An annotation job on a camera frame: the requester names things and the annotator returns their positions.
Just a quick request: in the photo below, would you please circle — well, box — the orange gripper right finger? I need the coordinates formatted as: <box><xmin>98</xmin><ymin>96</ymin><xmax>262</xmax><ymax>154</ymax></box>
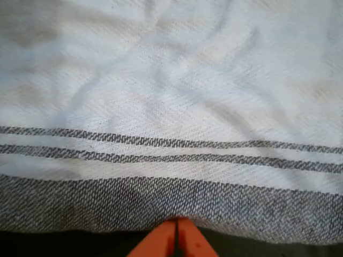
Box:
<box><xmin>175</xmin><ymin>217</ymin><xmax>220</xmax><ymax>257</ymax></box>

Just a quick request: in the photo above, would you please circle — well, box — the dark grey desk mat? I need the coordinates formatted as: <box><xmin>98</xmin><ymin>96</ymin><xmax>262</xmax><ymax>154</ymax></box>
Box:
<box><xmin>0</xmin><ymin>226</ymin><xmax>343</xmax><ymax>257</ymax></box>

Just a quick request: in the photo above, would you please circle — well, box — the white grey-striped towel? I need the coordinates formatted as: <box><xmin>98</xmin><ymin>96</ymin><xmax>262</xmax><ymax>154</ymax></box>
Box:
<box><xmin>0</xmin><ymin>0</ymin><xmax>343</xmax><ymax>246</ymax></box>

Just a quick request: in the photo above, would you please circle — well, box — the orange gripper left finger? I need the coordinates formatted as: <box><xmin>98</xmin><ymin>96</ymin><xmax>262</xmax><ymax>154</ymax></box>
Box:
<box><xmin>127</xmin><ymin>220</ymin><xmax>177</xmax><ymax>257</ymax></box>

